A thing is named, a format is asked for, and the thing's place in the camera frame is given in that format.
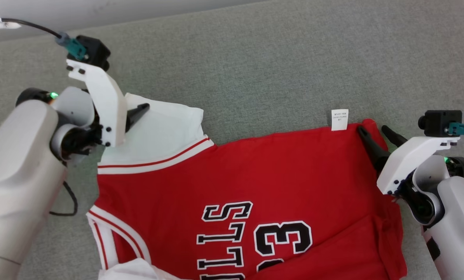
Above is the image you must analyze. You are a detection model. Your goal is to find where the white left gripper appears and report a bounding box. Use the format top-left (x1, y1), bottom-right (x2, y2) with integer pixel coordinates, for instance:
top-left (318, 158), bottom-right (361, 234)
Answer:
top-left (66, 58), bottom-right (151, 148)

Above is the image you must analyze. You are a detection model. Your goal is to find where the white cable label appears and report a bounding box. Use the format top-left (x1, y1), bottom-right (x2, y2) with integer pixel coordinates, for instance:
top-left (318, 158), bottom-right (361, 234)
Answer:
top-left (0, 17), bottom-right (21, 30)

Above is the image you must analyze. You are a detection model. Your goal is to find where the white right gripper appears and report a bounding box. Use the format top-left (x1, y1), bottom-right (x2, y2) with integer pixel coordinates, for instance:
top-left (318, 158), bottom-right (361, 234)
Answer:
top-left (357, 125), bottom-right (461, 195)

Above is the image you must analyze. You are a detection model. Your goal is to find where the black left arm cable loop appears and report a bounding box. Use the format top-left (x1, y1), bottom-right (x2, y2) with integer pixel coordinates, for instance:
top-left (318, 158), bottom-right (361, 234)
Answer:
top-left (49, 181), bottom-right (78, 217)

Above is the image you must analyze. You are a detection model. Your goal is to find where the teal left camera connector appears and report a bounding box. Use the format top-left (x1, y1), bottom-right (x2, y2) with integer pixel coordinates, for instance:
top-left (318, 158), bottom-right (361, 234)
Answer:
top-left (55, 32), bottom-right (87, 61)

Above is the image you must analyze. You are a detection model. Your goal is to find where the black left camera cable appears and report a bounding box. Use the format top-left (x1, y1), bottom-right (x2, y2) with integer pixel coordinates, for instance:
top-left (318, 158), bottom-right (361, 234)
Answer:
top-left (1, 17), bottom-right (63, 39)

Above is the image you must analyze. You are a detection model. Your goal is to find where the red Bulls basketball jersey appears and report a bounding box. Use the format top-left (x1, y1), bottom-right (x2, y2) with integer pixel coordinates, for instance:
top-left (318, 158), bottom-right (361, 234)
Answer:
top-left (86, 93), bottom-right (407, 280)

